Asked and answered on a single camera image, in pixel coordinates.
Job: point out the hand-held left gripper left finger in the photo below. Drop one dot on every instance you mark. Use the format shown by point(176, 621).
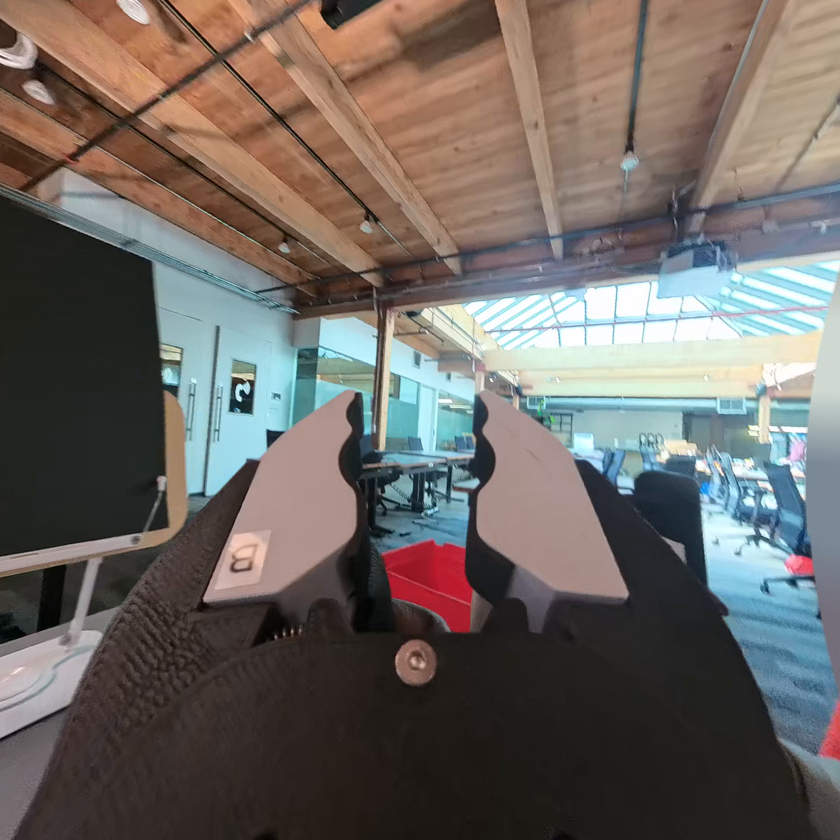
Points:
point(289, 512)

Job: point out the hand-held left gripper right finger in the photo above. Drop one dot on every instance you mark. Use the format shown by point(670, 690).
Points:
point(551, 525)

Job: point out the red plastic bin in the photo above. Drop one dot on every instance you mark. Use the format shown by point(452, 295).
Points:
point(426, 577)

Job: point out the black office chair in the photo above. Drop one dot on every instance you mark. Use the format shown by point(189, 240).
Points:
point(415, 444)
point(274, 438)
point(787, 505)
point(669, 518)

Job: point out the white door with window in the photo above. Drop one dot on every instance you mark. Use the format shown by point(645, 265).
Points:
point(223, 446)
point(190, 367)

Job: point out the wooden book stand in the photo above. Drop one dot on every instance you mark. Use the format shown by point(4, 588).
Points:
point(176, 459)

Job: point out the wooden office desk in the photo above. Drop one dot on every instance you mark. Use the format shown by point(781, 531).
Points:
point(413, 463)

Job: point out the wooden pillar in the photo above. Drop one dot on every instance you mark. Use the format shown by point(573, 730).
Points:
point(382, 380)

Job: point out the black board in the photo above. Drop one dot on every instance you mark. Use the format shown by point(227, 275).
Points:
point(79, 380)

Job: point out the white ceiling projector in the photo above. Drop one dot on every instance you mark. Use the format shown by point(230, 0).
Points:
point(695, 272)

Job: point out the black ceiling pipe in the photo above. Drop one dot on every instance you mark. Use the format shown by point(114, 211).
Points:
point(164, 92)

